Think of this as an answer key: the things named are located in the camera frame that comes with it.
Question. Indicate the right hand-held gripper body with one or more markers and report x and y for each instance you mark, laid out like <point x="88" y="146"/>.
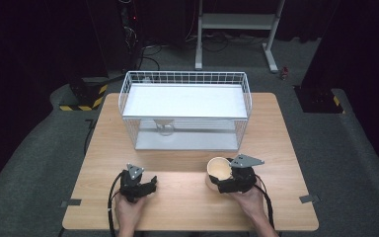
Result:
<point x="243" y="177"/>

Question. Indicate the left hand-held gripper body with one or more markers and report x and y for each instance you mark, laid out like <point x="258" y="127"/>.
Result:
<point x="131" y="187"/>

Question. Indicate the cream mug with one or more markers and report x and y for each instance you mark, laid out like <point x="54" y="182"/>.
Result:
<point x="218" y="169"/>

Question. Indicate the clear jar with white lid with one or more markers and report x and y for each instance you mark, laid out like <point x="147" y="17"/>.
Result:
<point x="165" y="127"/>

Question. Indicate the person's left hand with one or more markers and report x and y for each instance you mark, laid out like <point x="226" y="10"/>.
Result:
<point x="129" y="210"/>

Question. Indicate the person's right hand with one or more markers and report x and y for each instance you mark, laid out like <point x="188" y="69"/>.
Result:
<point x="250" y="204"/>

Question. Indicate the grey tape strip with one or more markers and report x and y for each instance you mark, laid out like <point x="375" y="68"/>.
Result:
<point x="71" y="203"/>
<point x="309" y="198"/>

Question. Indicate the black base with yellow stripes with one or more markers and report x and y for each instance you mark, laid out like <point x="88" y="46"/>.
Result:
<point x="85" y="95"/>
<point x="320" y="102"/>

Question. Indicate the small red object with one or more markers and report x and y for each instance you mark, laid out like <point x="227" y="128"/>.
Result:
<point x="285" y="73"/>

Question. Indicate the black equipment tower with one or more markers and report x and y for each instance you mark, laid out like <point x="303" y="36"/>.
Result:
<point x="128" y="36"/>

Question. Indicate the white metal stand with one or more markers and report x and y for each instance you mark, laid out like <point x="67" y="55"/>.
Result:
<point x="237" y="21"/>

